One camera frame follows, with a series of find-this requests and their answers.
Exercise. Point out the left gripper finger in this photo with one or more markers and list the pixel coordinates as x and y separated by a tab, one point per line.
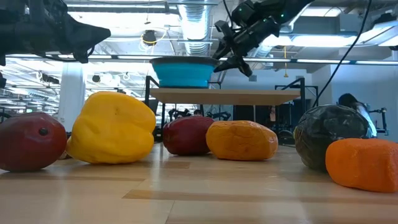
83	56
90	34

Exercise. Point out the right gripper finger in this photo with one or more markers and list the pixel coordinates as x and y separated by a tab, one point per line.
226	39
236	63

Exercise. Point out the yellow bell pepper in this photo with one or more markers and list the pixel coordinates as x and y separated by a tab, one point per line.
112	130

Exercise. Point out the red apple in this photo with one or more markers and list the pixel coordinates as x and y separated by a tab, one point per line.
186	135

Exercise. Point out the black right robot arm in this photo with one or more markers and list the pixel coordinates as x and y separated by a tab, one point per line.
292	7

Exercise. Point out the orange fruit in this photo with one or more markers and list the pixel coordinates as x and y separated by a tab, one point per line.
363	165

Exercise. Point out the wooden riser shelf black legs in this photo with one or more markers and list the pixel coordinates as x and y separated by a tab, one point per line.
224	96

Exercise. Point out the white pillar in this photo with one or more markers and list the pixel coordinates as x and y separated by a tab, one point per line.
71	93

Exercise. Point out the blue collapsible bowl grey rim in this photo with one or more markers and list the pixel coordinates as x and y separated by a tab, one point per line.
183	74

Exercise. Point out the dark red mango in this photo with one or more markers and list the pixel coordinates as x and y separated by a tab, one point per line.
28	143

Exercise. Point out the person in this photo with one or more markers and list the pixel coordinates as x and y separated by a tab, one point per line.
362	109

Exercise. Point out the black background stand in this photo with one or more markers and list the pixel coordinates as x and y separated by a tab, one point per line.
384	121

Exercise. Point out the silver ceiling duct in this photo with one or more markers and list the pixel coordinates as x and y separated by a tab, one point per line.
196	25

